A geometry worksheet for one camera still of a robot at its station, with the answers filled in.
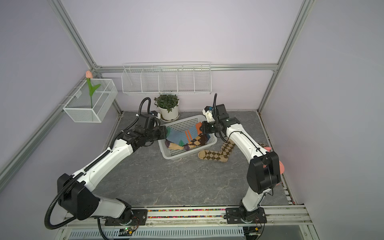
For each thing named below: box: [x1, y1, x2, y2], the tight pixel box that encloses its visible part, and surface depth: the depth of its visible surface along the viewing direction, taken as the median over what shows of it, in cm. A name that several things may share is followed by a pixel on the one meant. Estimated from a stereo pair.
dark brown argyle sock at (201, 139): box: [188, 133, 210, 147], surface depth 101 cm
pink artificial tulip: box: [85, 70, 101, 109], surface depth 87 cm
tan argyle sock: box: [197, 140, 236, 162], surface depth 98 cm
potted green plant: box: [154, 94, 181, 122], surface depth 105 cm
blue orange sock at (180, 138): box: [165, 126, 195, 147], surface depth 91 cm
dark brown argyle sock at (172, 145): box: [164, 139, 191, 151], surface depth 99 cm
